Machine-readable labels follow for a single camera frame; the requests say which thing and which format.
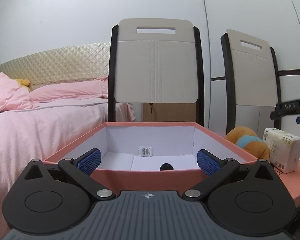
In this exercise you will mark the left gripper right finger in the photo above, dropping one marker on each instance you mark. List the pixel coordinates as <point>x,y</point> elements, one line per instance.
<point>218,173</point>

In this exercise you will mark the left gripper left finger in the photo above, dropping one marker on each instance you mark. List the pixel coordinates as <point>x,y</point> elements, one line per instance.
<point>77,171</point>

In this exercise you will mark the white tissue pack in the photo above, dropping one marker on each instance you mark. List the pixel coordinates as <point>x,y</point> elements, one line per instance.
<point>284,149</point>

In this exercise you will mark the orange plush toy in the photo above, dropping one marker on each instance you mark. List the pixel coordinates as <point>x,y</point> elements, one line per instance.
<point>247,139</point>

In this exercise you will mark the salmon pink box lid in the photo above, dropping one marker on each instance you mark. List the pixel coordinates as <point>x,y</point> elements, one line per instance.
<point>292,182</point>

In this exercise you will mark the black small object in box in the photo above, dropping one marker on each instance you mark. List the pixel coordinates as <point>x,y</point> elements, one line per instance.
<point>166,167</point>

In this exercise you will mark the salmon pink open box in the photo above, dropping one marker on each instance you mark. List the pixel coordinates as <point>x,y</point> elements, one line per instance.
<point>175,143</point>

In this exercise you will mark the beige chair right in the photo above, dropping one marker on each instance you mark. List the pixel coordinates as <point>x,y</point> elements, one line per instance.
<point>252,81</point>

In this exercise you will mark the white desiccant sachet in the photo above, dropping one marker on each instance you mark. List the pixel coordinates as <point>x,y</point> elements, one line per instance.
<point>145,151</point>

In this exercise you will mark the bed with pink sheet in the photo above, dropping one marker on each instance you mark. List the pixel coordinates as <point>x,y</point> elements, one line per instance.
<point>39,133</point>

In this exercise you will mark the pink pillow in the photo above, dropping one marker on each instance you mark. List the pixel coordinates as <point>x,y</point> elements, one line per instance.
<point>96,88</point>

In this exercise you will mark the wooden drawer cabinet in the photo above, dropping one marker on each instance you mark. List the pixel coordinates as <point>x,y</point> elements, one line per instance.
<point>169,112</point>

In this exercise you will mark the yellow plush toy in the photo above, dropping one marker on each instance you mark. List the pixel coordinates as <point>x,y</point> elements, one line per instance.
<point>25,83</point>

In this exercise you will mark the pink crumpled duvet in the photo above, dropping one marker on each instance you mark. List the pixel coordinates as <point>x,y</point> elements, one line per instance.
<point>13,97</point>

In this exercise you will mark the beige quilted headboard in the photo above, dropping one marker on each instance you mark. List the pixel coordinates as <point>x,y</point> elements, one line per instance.
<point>62,65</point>

